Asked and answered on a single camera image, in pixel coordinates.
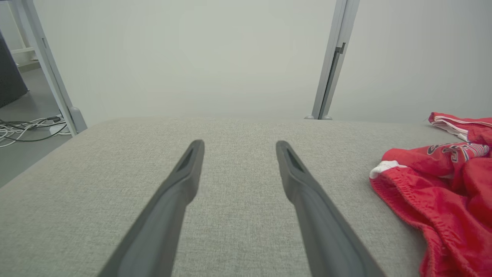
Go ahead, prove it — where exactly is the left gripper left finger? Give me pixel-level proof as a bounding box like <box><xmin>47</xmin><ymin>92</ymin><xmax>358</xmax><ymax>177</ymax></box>
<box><xmin>98</xmin><ymin>139</ymin><xmax>205</xmax><ymax>277</ymax></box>

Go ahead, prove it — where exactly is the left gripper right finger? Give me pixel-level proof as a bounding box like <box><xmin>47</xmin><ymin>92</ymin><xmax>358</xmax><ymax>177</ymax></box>
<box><xmin>275</xmin><ymin>140</ymin><xmax>387</xmax><ymax>277</ymax></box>

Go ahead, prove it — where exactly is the red garment with white trim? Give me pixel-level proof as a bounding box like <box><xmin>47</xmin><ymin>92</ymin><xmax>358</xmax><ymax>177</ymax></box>
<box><xmin>369</xmin><ymin>112</ymin><xmax>492</xmax><ymax>277</ymax></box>

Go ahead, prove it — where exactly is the dark grey panel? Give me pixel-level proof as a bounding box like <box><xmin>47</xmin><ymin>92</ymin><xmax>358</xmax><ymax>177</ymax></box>
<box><xmin>0</xmin><ymin>31</ymin><xmax>28</xmax><ymax>109</ymax></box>

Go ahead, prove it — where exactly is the grey metal post dark groove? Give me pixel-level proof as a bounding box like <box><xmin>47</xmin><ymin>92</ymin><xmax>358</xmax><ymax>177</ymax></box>
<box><xmin>305</xmin><ymin>0</ymin><xmax>361</xmax><ymax>120</ymax></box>

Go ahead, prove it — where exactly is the white cable on floor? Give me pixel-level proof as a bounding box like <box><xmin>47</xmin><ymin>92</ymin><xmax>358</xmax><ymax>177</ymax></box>
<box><xmin>0</xmin><ymin>117</ymin><xmax>64</xmax><ymax>149</ymax></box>

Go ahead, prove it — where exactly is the grey metal post with foot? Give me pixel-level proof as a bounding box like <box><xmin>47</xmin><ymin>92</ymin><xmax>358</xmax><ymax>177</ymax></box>
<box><xmin>8</xmin><ymin>0</ymin><xmax>88</xmax><ymax>136</ymax></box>

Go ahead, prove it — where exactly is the white shelf frame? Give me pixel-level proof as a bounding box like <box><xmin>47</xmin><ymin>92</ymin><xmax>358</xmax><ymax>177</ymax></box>
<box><xmin>8</xmin><ymin>0</ymin><xmax>39</xmax><ymax>64</ymax></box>

